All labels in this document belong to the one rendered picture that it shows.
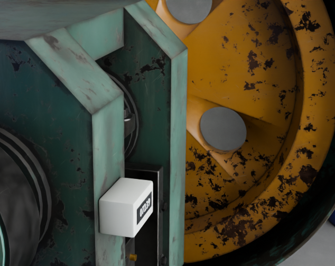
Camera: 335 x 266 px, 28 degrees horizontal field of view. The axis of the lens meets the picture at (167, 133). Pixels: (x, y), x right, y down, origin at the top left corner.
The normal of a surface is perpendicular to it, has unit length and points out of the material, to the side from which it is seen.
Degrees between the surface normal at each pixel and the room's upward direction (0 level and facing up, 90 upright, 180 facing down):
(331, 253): 0
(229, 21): 90
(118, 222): 90
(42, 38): 45
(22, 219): 79
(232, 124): 90
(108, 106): 90
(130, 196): 0
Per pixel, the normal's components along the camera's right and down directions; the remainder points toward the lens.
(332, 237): 0.01, -0.95
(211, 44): -0.27, 0.29
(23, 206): 0.91, -0.22
